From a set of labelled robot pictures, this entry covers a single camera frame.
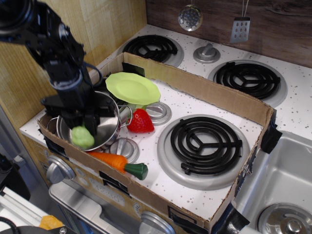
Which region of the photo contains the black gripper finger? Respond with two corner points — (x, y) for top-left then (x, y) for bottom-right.
(84, 114), (100, 136)
(62, 114), (83, 129)

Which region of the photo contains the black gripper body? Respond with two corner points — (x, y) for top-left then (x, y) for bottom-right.
(40, 78), (116, 118)

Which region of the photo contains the silver metal pan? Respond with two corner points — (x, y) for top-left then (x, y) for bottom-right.
(56, 91), (133, 152)

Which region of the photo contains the light green toy broccoli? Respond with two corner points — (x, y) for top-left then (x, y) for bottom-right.
(71, 125), (95, 149)

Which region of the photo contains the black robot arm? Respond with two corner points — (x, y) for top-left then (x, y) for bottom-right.
(0, 0), (115, 136)

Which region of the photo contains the silver stove knob lower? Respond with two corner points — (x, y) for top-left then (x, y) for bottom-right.
(108, 138), (139, 163)

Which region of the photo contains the silver stove knob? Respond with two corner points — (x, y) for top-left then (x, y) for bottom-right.
(145, 102), (172, 126)
(108, 138), (139, 163)
(193, 43), (221, 64)

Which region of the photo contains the red toy strawberry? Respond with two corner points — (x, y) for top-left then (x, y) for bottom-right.
(127, 109), (155, 134)

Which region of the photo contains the silver front oven knob left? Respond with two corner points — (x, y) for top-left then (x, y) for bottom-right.
(46, 156), (76, 184)

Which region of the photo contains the silver oven knob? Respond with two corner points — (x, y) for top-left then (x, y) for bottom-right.
(46, 156), (76, 184)
(139, 211), (175, 234)

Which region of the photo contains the light green plastic plate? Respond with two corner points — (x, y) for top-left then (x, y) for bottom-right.
(105, 72), (161, 105)

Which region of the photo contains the cardboard fence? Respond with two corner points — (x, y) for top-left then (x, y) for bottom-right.
(39, 53), (276, 234)

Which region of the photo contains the orange toy carrot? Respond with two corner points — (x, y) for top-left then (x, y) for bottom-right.
(88, 152), (148, 180)

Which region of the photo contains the silver stove knob upper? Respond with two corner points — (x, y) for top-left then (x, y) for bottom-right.
(145, 102), (172, 126)

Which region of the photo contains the back left black burner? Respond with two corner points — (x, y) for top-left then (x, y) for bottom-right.
(118, 35), (184, 67)

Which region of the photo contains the black burner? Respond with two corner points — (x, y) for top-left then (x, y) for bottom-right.
(157, 115), (250, 191)
(118, 35), (184, 67)
(208, 60), (288, 107)

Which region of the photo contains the orange yellow object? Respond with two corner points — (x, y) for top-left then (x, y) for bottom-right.
(39, 215), (63, 230)

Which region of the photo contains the front right black burner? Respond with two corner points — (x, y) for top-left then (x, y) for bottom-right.
(157, 115), (250, 191)

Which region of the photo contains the silver front oven knob right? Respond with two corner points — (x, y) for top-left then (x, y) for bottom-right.
(139, 211), (175, 234)

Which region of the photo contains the silver back stove knob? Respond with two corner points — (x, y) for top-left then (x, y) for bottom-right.
(193, 43), (221, 64)

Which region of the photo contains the hanging silver strainer ladle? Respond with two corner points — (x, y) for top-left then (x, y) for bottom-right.
(178, 0), (203, 32)

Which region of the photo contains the back right black burner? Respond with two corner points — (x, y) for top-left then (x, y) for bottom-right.
(208, 60), (288, 107)

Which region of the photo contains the hanging silver spatula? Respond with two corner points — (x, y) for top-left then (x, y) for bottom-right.
(230, 0), (251, 44)

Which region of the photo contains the silver sink basin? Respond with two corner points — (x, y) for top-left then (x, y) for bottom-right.
(235, 132), (312, 234)

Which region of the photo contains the silver sink drain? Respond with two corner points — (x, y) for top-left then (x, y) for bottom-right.
(256, 203), (312, 234)

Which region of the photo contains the silver oven door handle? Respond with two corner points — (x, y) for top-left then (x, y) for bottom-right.
(49, 182), (122, 234)

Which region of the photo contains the black cable bottom left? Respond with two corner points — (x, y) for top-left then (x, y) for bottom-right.
(0, 215), (21, 234)

